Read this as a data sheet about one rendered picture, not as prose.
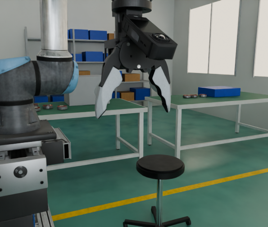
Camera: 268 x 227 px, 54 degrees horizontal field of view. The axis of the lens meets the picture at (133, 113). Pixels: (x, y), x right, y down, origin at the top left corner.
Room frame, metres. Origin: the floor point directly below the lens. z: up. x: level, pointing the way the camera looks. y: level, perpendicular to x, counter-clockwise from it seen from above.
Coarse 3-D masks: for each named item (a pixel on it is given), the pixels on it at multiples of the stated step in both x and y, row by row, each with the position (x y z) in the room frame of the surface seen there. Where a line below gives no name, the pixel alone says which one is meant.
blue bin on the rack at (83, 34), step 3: (69, 30) 6.24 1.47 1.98; (75, 30) 6.23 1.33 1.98; (78, 30) 6.25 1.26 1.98; (81, 30) 6.28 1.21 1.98; (84, 30) 6.30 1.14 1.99; (87, 30) 6.33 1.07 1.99; (69, 33) 6.26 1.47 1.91; (72, 33) 6.20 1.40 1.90; (75, 33) 6.22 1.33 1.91; (78, 33) 6.25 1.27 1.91; (81, 33) 6.28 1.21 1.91; (84, 33) 6.30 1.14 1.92; (87, 33) 6.33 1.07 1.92; (69, 36) 6.28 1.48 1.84; (72, 36) 6.20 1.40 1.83; (75, 36) 6.22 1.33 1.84; (78, 36) 6.25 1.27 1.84; (81, 36) 6.27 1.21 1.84; (84, 36) 6.30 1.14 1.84; (87, 36) 6.33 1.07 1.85; (84, 39) 6.30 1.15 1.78; (87, 39) 6.33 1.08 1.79
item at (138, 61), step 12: (120, 0) 0.46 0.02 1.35; (132, 0) 0.46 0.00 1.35; (144, 0) 0.46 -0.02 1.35; (120, 12) 0.50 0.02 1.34; (132, 12) 0.48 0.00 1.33; (144, 12) 0.51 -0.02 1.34; (120, 24) 0.51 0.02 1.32; (120, 36) 0.50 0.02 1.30; (108, 48) 0.50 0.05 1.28; (120, 48) 0.45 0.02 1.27; (132, 48) 0.46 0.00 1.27; (120, 60) 0.45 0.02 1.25; (132, 60) 0.46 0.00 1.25; (144, 60) 0.47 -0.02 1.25; (144, 72) 0.47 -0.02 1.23
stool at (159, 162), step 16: (144, 160) 1.78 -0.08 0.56; (160, 160) 1.78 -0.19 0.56; (176, 160) 1.78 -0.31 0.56; (160, 176) 1.59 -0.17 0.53; (176, 176) 1.61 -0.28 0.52; (160, 192) 1.74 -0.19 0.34; (160, 208) 1.74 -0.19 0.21; (128, 224) 1.79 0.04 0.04; (144, 224) 1.76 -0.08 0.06; (160, 224) 1.74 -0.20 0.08
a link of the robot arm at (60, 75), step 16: (48, 0) 0.85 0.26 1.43; (64, 0) 0.87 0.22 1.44; (48, 16) 0.85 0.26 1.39; (64, 16) 0.88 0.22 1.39; (48, 32) 0.86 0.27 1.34; (64, 32) 0.88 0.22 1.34; (48, 48) 0.86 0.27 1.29; (64, 48) 0.88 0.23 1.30; (48, 64) 0.85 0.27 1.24; (64, 64) 0.87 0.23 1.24; (48, 80) 0.84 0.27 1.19; (64, 80) 0.87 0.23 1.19
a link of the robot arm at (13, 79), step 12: (0, 60) 0.79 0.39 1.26; (12, 60) 0.79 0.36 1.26; (24, 60) 0.82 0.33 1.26; (0, 72) 0.78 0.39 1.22; (12, 72) 0.79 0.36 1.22; (24, 72) 0.81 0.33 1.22; (36, 72) 0.83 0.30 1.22; (0, 84) 0.78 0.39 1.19; (12, 84) 0.78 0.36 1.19; (24, 84) 0.80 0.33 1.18; (36, 84) 0.82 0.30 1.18; (0, 96) 0.78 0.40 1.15; (12, 96) 0.78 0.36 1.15; (24, 96) 0.81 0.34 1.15
